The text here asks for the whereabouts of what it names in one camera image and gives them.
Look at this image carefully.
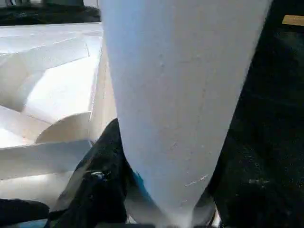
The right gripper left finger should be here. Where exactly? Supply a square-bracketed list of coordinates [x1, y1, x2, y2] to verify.
[50, 118, 134, 228]

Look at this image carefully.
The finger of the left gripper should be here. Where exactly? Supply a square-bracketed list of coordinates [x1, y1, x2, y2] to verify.
[0, 199, 50, 228]

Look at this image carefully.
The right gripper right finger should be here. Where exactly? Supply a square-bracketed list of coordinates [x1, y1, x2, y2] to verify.
[210, 142, 295, 228]

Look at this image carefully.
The small tan box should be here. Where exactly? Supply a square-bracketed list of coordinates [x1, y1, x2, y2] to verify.
[282, 14, 304, 27]

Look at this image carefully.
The white plastic table leg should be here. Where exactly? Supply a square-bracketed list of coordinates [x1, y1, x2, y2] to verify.
[97, 0, 274, 227]

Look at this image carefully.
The white plastic table top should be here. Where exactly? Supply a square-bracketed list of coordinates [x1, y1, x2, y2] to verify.
[0, 23, 119, 209]

